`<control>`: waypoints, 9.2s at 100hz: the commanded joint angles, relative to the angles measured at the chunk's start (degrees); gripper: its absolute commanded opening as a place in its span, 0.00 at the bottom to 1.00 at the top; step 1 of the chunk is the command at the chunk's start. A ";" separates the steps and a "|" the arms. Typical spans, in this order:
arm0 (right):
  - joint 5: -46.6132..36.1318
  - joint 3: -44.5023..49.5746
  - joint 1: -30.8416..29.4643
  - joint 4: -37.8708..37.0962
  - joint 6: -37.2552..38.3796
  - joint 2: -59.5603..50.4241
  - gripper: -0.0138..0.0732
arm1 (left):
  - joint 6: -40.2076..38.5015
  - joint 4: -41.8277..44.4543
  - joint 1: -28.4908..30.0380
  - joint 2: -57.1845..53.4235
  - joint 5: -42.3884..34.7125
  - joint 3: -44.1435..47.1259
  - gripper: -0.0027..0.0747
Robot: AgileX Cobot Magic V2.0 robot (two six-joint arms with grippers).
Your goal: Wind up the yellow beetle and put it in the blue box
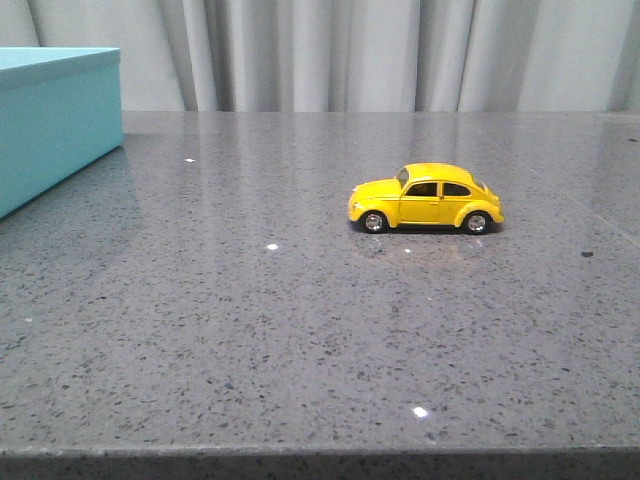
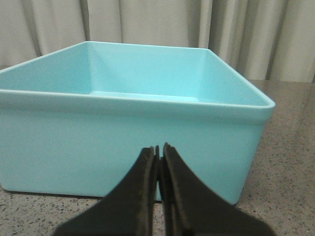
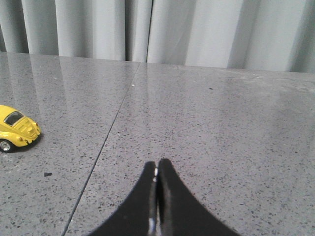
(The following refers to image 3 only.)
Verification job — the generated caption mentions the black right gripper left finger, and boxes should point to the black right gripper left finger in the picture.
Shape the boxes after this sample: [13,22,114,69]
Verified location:
[90,161,157,236]

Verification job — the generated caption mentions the yellow toy beetle car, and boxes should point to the yellow toy beetle car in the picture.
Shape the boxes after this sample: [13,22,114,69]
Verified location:
[0,105,41,153]

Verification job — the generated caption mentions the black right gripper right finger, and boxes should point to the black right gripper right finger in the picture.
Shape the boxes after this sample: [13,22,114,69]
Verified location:
[158,159,238,236]

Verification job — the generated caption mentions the grey pleated curtain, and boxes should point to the grey pleated curtain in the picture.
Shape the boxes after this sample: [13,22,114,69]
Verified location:
[0,0,315,73]

